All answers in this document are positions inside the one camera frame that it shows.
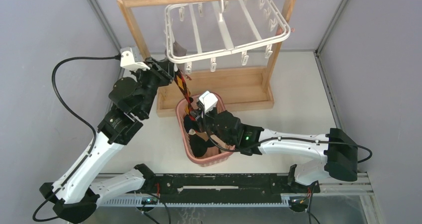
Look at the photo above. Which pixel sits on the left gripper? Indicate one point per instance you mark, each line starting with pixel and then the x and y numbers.
pixel 163 70

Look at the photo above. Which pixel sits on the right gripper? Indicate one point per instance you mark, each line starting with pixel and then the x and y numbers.
pixel 201 117

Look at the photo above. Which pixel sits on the brown patterned sock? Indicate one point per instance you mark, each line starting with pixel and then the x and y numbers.
pixel 182 85

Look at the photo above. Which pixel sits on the brown beige striped sock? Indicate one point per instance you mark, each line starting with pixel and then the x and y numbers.
pixel 214 150

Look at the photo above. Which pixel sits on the plain black sock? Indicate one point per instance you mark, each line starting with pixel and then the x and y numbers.
pixel 199 146

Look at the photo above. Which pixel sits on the white plastic clip hanger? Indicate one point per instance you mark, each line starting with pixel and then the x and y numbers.
pixel 210 29

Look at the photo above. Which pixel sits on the pink plastic basket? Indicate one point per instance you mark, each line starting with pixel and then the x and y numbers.
pixel 203 162

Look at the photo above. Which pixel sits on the black red cuff sock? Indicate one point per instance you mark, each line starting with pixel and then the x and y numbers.
pixel 191 126

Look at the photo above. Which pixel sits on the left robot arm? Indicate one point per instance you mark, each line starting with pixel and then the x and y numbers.
pixel 76 195

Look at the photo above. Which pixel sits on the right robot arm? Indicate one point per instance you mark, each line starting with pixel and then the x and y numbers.
pixel 332 155

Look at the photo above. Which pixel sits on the wooden hanging rack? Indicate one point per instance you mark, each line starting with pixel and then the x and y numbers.
pixel 239 74

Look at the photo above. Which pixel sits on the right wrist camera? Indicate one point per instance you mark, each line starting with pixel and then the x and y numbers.
pixel 207 101

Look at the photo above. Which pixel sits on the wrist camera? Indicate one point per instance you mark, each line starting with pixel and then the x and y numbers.
pixel 207 101
pixel 131 59

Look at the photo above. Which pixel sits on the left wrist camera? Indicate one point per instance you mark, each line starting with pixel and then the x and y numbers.
pixel 131 59

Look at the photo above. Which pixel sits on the black mounting rail base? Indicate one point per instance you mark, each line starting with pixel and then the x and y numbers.
pixel 227 190

